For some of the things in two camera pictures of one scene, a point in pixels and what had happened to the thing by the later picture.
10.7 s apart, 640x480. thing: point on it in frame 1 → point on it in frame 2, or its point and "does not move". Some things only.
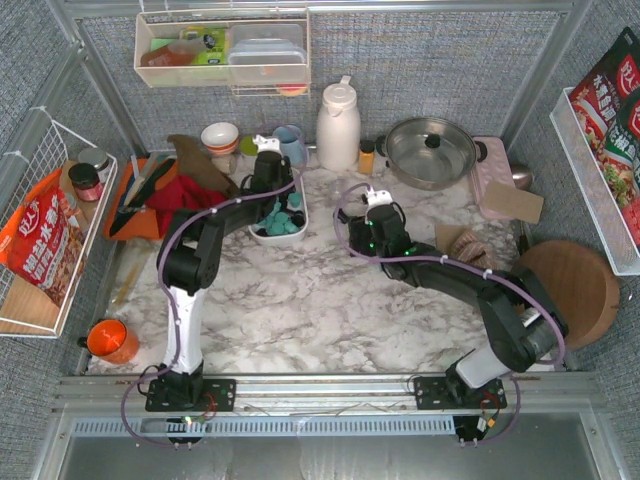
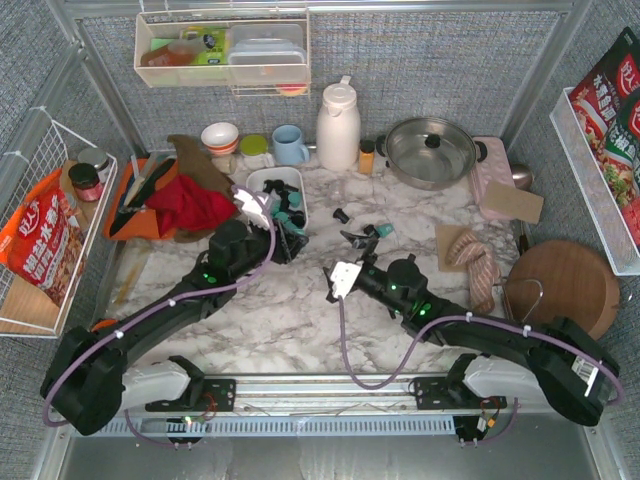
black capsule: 298,218 does not move
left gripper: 273,167 → 282,240
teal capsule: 281,217 does not move
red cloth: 177,194 does not move
